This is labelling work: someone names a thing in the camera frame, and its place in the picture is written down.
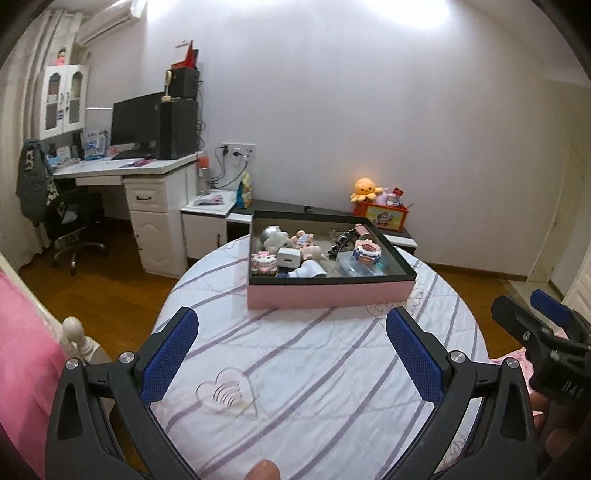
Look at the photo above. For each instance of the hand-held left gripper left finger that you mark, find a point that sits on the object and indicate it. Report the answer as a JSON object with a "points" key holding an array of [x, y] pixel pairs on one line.
{"points": [[171, 355]]}

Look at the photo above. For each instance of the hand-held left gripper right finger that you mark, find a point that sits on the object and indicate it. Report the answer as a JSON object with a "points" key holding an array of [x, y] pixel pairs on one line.
{"points": [[413, 357]]}

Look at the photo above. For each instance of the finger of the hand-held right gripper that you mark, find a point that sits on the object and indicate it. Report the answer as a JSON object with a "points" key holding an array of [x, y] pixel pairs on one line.
{"points": [[551, 307], [512, 316]]}

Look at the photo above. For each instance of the clear plastic floss box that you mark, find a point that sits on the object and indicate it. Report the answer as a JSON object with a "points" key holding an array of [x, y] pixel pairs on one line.
{"points": [[355, 268]]}

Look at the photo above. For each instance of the pink storage box black rim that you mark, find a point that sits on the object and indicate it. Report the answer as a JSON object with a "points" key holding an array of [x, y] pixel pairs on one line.
{"points": [[323, 295]]}

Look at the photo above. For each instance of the pink purple block figure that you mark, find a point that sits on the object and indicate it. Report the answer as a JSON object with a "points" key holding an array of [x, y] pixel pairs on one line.
{"points": [[368, 251]]}

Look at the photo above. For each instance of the pink white block toy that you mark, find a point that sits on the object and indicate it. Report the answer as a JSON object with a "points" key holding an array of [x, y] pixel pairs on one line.
{"points": [[264, 264]]}

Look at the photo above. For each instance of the small dark toy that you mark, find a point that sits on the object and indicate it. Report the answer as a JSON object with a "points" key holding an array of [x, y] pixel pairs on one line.
{"points": [[339, 244]]}

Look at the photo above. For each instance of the rose gold metal canister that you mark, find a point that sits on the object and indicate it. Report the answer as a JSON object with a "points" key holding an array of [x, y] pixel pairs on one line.
{"points": [[362, 229]]}

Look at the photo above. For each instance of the pink pig doll figurine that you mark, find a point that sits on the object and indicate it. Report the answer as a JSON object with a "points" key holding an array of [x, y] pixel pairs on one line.
{"points": [[313, 252]]}

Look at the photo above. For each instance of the small baby doll figurine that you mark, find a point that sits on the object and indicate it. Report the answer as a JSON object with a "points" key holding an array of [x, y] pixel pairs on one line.
{"points": [[302, 238]]}

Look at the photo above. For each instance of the person's right hand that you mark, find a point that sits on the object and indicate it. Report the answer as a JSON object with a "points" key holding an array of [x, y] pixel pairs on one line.
{"points": [[556, 445]]}

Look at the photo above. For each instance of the person's left hand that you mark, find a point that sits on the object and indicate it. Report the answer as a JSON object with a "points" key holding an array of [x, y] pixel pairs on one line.
{"points": [[264, 470]]}

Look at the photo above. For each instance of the pink printed quilt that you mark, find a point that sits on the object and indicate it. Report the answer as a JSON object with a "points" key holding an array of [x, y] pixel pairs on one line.
{"points": [[521, 354]]}

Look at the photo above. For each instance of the white striped quilt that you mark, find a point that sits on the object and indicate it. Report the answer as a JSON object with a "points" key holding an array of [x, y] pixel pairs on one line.
{"points": [[314, 369]]}

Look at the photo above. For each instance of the white nightstand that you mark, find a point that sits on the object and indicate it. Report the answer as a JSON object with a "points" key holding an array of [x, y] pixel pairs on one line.
{"points": [[203, 230]]}

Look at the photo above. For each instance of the white desk with drawers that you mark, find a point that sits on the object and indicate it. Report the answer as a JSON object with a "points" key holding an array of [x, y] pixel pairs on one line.
{"points": [[152, 221]]}

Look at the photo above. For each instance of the orange printed storage box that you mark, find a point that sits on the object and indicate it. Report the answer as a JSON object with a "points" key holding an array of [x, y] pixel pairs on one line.
{"points": [[383, 217]]}

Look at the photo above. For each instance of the plastic wrapped packet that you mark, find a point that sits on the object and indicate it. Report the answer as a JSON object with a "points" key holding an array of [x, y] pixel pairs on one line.
{"points": [[208, 200]]}

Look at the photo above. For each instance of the purple plush toy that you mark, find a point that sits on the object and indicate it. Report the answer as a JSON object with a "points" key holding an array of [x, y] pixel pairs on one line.
{"points": [[383, 197]]}

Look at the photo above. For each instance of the red white card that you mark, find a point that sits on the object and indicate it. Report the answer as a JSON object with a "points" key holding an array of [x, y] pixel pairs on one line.
{"points": [[399, 192]]}

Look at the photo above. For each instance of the black office chair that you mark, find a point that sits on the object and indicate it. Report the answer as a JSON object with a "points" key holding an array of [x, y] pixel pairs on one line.
{"points": [[69, 212]]}

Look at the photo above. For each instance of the orange octopus plush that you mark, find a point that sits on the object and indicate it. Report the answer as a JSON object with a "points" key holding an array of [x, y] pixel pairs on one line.
{"points": [[364, 188]]}

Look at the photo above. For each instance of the yellow blue snack bag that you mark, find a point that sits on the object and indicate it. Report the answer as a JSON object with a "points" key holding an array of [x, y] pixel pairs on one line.
{"points": [[244, 191]]}

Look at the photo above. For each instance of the water bottle orange cap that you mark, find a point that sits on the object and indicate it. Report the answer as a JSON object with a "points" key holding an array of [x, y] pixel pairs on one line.
{"points": [[204, 177]]}

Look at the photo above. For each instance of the black-topped low cabinet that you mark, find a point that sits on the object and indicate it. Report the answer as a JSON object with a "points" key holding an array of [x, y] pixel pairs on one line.
{"points": [[277, 205]]}

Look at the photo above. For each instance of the pink notebook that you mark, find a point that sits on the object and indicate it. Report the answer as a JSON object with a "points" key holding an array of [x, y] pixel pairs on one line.
{"points": [[133, 162]]}

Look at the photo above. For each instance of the dark printed jacket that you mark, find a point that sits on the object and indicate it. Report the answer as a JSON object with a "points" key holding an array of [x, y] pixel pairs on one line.
{"points": [[32, 184]]}

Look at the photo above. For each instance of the blue white package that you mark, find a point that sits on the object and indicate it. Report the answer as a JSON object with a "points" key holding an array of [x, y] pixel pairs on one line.
{"points": [[97, 145]]}

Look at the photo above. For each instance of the black computer tower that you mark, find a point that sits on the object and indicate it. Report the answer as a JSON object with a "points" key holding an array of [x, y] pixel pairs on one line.
{"points": [[179, 129]]}

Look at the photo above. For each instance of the black computer monitor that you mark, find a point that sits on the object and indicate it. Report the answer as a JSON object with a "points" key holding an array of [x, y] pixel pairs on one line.
{"points": [[136, 122]]}

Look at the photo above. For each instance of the cream telephone handset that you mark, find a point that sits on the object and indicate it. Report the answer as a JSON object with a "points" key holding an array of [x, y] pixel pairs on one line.
{"points": [[168, 85]]}

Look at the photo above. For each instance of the black speaker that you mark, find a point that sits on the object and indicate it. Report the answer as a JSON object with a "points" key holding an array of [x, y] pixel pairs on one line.
{"points": [[184, 83]]}

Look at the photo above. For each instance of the white glass-door cabinet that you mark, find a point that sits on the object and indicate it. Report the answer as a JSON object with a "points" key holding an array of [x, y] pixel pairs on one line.
{"points": [[64, 101]]}

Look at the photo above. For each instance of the beige curtain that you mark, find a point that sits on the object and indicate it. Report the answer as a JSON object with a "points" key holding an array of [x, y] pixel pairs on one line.
{"points": [[23, 115]]}

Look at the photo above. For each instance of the small pink doll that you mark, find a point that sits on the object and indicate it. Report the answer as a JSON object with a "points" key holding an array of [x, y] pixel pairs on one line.
{"points": [[60, 56]]}

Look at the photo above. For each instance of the white air conditioner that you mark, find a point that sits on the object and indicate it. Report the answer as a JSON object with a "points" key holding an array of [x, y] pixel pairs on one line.
{"points": [[106, 25]]}

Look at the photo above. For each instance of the white bed frame post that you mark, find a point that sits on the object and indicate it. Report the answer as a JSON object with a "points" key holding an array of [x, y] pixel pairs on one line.
{"points": [[74, 330]]}

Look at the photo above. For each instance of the white wall socket strip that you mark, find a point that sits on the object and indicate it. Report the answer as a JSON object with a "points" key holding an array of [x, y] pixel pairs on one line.
{"points": [[238, 149]]}

